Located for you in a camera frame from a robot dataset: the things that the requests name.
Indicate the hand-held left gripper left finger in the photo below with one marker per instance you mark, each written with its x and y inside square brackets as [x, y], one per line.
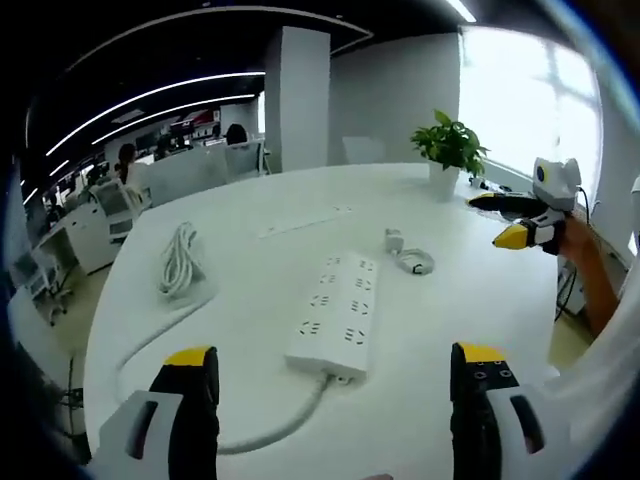
[150, 425]

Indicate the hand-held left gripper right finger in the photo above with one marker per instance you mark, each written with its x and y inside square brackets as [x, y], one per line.
[505, 425]

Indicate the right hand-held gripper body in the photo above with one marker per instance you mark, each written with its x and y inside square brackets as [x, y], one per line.
[555, 185]

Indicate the white charger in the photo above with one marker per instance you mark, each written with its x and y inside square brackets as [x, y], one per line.
[394, 239]

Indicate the white office desk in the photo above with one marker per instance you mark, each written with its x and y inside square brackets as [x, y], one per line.
[75, 240]

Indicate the slim white power strip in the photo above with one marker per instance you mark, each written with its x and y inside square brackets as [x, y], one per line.
[305, 224]

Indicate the white desk partition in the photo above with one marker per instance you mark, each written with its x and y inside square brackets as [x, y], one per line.
[185, 175]

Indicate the green potted plant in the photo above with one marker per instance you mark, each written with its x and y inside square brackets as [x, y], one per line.
[452, 150]

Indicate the bright window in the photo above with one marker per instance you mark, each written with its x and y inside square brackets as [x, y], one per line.
[525, 100]

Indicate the person's white clothing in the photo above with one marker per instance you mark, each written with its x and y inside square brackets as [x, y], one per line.
[600, 390]

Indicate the white mesh office chair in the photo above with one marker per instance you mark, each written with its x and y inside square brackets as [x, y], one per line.
[117, 207]

